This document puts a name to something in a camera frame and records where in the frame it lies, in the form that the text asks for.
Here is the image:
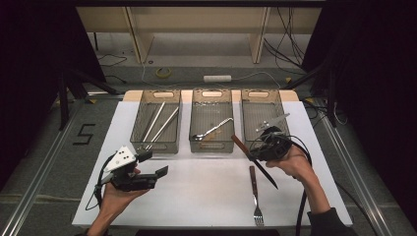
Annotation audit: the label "person's right hand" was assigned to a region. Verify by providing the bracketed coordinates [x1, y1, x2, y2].
[265, 145, 313, 181]

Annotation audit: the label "white chopstick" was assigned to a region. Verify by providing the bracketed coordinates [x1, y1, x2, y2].
[143, 101, 166, 143]
[140, 104, 161, 141]

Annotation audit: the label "thin black floor cable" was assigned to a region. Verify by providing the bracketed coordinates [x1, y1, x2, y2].
[96, 53, 129, 85]

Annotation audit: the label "wooden-handled fork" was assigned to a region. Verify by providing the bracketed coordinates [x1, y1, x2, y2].
[249, 165, 266, 228]

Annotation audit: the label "tangled floor cables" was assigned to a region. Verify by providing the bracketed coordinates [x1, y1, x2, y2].
[301, 97, 349, 129]

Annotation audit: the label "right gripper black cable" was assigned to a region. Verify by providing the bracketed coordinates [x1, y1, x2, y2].
[252, 132, 314, 236]

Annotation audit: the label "beige wooden shelf unit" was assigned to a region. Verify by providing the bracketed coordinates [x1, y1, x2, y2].
[76, 6, 323, 65]

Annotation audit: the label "metal chopstick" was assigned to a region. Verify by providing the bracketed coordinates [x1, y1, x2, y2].
[146, 106, 180, 150]
[148, 109, 180, 149]

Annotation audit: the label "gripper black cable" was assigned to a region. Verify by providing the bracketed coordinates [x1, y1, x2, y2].
[85, 153, 116, 211]
[252, 132, 314, 236]

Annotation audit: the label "person's left hand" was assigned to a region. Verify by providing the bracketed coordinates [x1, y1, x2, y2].
[98, 185, 150, 218]

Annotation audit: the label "metal floor rail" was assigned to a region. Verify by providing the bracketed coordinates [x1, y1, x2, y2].
[314, 97, 394, 236]
[0, 97, 85, 236]

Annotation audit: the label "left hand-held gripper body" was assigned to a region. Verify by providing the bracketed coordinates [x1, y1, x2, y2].
[103, 146, 158, 193]

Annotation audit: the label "thick black floor cable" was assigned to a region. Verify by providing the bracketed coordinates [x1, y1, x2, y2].
[333, 180, 379, 236]

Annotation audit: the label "yellow tape roll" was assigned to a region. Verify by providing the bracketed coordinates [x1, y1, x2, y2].
[154, 67, 173, 80]

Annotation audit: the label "smoky clear plastic bin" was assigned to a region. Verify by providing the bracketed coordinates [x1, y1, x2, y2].
[240, 88, 292, 154]
[188, 88, 236, 154]
[129, 88, 183, 154]

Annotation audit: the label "metal spoon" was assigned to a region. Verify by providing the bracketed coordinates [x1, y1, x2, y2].
[191, 117, 235, 142]

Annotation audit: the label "white table sheet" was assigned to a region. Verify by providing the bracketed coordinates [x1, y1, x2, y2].
[72, 99, 353, 229]

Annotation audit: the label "black tripod stand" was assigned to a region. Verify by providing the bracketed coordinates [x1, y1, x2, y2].
[57, 67, 121, 131]
[281, 62, 338, 128]

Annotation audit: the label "black cable bundle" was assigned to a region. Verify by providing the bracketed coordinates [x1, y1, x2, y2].
[264, 6, 316, 77]

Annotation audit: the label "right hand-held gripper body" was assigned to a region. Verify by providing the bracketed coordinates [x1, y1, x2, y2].
[256, 112, 293, 162]

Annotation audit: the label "white power strip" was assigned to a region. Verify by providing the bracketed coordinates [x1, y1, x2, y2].
[203, 74, 233, 84]

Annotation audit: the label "white cable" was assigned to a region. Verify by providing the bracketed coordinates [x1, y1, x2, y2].
[141, 62, 283, 90]

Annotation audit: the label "black curtain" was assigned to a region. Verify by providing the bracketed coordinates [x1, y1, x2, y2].
[301, 0, 417, 227]
[0, 0, 106, 193]

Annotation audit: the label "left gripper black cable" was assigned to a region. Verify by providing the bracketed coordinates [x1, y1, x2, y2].
[85, 153, 116, 211]

